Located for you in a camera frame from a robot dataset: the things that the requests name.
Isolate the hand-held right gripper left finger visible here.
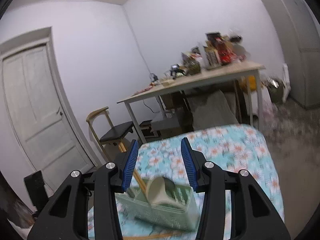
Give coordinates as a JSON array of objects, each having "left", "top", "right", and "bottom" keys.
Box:
[{"left": 27, "top": 139, "right": 139, "bottom": 240}]

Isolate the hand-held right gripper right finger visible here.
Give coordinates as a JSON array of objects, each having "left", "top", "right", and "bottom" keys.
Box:
[{"left": 180, "top": 137, "right": 290, "bottom": 240}]

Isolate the beige soup spoon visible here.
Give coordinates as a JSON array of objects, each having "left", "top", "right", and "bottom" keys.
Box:
[{"left": 146, "top": 176, "right": 183, "bottom": 205}]

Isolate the green plastic utensil holder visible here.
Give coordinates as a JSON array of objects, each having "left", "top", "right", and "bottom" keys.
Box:
[{"left": 115, "top": 176, "right": 200, "bottom": 232}]

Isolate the wooden chair with dark seat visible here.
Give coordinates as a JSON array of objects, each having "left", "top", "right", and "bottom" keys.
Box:
[{"left": 86, "top": 106, "right": 135, "bottom": 155}]

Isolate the floral turquoise blanket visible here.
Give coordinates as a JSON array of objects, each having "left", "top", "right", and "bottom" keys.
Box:
[{"left": 87, "top": 124, "right": 285, "bottom": 240}]

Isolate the small low stool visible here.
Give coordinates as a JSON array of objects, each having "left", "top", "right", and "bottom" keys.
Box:
[{"left": 139, "top": 120, "right": 153, "bottom": 138}]

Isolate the grey storage box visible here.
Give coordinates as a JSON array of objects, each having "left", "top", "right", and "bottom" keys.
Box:
[{"left": 150, "top": 115, "right": 184, "bottom": 137}]

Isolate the grey fabric bundle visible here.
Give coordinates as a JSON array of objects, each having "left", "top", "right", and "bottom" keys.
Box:
[{"left": 187, "top": 90, "right": 240, "bottom": 132}]

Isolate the grey long table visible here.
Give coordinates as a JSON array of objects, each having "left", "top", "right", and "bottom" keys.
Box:
[{"left": 117, "top": 61, "right": 266, "bottom": 144}]

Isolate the glass jar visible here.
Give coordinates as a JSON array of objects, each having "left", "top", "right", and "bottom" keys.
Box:
[{"left": 186, "top": 61, "right": 202, "bottom": 75}]

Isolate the black speaker box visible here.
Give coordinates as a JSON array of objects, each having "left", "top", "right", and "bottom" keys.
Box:
[{"left": 24, "top": 170, "right": 50, "bottom": 214}]

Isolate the yellow plastic bag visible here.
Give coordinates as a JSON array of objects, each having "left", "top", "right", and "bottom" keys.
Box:
[{"left": 240, "top": 76, "right": 259, "bottom": 92}]

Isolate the white panel door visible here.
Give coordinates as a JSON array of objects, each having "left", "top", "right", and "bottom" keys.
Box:
[{"left": 0, "top": 26, "right": 99, "bottom": 188}]

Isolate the green mesh bag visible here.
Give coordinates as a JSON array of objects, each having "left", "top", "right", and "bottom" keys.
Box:
[{"left": 266, "top": 76, "right": 285, "bottom": 104}]

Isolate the red toy box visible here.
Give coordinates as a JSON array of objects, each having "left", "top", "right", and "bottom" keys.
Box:
[{"left": 215, "top": 36, "right": 237, "bottom": 65}]

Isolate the dark box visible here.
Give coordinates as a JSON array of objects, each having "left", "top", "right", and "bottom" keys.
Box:
[{"left": 205, "top": 32, "right": 223, "bottom": 45}]

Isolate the grey refrigerator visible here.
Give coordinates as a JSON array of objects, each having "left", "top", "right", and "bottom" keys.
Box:
[{"left": 260, "top": 0, "right": 320, "bottom": 110}]

